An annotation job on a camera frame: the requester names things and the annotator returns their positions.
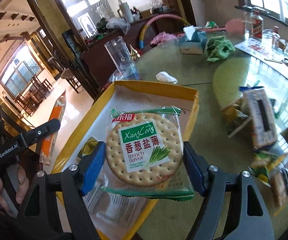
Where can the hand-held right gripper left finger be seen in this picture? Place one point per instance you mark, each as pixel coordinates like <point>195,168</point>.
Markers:
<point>92,167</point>

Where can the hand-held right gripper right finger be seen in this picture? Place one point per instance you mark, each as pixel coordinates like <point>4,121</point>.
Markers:
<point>194,166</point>

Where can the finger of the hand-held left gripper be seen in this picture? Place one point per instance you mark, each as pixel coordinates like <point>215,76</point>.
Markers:
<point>40,130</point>

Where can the orange-ended cracker packet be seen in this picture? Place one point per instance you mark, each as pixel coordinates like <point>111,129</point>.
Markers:
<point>53,140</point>

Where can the round cracker packet green label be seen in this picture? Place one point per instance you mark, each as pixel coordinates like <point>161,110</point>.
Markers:
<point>144,150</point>

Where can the blue-ended sandwich cracker packet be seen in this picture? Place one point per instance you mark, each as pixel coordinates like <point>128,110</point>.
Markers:
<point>258,120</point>

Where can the yellow cardboard box tray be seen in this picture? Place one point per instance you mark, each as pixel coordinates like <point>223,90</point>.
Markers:
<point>134,95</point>

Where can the barcode sandwich cracker packet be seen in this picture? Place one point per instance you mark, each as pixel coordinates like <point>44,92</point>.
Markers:
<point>285,180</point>

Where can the person's left hand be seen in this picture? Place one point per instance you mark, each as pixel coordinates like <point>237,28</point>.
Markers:
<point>23,182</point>

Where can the small green yellow snack packet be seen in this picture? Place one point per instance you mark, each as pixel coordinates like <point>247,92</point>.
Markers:
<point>87,147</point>

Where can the wooden dining chairs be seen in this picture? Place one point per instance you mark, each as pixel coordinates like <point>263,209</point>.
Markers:
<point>33,95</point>

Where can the white printed packet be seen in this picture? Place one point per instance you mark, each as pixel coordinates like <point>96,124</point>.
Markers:
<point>114,205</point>

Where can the dark wooden sideboard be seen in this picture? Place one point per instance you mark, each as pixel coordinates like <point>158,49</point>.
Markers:
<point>101,62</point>

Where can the crumpled white tissue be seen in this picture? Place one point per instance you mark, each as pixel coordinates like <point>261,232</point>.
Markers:
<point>166,77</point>

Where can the green cloth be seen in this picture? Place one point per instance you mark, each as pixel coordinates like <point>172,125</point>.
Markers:
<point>220,48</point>

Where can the gold ornament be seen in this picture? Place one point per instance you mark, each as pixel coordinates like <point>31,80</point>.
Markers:
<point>134,52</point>

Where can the teal tissue box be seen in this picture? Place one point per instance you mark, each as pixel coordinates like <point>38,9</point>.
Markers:
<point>192,43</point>

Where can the crumpled clear plastic bag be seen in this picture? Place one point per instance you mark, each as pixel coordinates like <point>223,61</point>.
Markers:
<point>117,25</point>

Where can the pink cloth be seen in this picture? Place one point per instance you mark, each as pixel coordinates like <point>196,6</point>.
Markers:
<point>162,38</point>

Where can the white red printed leaflet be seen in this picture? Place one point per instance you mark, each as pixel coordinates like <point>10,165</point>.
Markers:
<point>258,51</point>

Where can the scissors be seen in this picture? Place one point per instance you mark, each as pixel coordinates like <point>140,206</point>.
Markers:
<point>282,62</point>

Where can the colourful hula hoop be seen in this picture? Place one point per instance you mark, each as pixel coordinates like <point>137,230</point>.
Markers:
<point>144,30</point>

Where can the pink fly swatter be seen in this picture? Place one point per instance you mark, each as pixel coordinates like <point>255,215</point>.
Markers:
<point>235,26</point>

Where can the white cylindrical jar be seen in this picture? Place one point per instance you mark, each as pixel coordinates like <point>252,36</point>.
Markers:
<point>125,11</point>

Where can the small clear bottle red cap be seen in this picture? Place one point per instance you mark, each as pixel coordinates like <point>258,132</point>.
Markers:
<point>275,38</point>

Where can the boxed red white liquor bottle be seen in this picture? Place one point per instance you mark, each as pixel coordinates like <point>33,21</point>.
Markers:
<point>256,25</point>

